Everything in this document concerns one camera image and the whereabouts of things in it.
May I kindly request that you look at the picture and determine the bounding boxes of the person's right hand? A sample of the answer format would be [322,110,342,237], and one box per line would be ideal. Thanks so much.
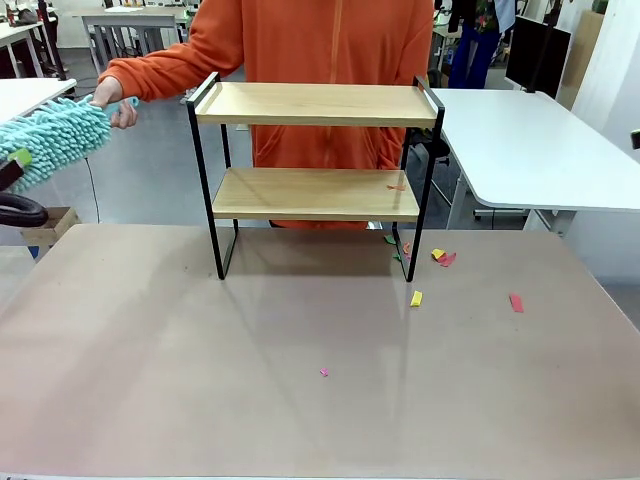
[92,77,139,130]

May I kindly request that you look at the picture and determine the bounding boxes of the grey workbench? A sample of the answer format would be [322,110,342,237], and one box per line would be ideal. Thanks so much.
[81,7,194,76]

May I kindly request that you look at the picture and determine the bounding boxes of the cardboard box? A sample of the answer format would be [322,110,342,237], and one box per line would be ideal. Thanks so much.
[20,205,82,247]

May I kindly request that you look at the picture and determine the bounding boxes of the white side table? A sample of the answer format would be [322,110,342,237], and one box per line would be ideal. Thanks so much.
[0,77,79,124]

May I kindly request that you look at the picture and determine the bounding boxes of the person in orange hoodie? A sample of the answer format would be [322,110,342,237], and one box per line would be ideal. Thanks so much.
[164,0,436,230]

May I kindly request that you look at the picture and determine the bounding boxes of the brown cardboard sheet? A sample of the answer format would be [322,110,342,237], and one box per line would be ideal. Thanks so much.
[554,9,607,112]

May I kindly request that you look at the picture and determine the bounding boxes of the teal chenille duster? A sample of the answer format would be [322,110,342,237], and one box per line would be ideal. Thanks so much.
[0,96,141,195]

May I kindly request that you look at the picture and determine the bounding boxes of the black left arm cable sleeve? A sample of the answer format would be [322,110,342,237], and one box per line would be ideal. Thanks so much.
[0,192,50,228]

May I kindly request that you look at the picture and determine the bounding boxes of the two-tier wooden shelf black frame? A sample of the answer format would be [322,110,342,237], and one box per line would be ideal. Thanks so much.
[185,71,446,284]

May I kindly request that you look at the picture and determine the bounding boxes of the white background desk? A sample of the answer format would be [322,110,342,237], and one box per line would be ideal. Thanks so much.
[0,22,56,80]

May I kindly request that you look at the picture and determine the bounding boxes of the person in blue trousers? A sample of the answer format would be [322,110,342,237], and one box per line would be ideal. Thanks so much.
[446,0,517,91]

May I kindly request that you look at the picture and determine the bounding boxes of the person's right forearm orange sleeve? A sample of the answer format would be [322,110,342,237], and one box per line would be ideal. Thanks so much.
[97,43,201,104]

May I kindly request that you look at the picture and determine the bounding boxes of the black monitor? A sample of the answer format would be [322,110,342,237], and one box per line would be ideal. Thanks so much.
[504,14,573,100]

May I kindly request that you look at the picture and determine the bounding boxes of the black office chair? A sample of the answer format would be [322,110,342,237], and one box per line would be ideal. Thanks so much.
[407,125,454,169]

